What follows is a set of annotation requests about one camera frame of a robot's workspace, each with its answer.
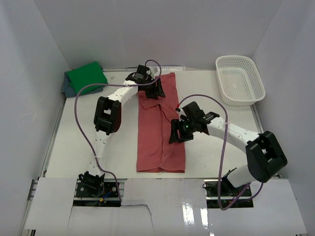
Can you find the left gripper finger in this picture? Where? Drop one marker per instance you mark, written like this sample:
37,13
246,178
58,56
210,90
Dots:
159,89
151,91

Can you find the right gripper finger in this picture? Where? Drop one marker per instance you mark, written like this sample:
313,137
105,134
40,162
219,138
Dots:
185,139
174,134

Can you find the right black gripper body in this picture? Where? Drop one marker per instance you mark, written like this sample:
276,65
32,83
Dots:
186,127

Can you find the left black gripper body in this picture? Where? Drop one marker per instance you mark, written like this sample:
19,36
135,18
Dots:
149,80

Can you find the red t-shirt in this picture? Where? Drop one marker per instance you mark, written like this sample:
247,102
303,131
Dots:
154,152

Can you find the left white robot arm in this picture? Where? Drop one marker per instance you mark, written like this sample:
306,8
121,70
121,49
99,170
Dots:
108,118

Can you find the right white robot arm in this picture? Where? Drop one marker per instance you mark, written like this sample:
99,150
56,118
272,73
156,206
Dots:
264,154

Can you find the white paper sheets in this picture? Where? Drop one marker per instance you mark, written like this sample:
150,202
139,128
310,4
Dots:
173,68

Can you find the green folded t-shirt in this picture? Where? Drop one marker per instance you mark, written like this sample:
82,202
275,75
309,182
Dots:
88,74

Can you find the white plastic basket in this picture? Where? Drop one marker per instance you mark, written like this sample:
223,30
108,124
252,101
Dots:
239,81

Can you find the blue folded t-shirt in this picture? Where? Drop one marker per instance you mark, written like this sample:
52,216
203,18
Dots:
69,91

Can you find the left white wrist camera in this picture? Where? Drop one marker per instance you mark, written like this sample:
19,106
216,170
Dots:
153,71

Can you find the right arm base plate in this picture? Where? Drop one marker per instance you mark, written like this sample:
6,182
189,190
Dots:
227,195

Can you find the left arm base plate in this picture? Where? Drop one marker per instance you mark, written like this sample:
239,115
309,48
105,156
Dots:
106,195

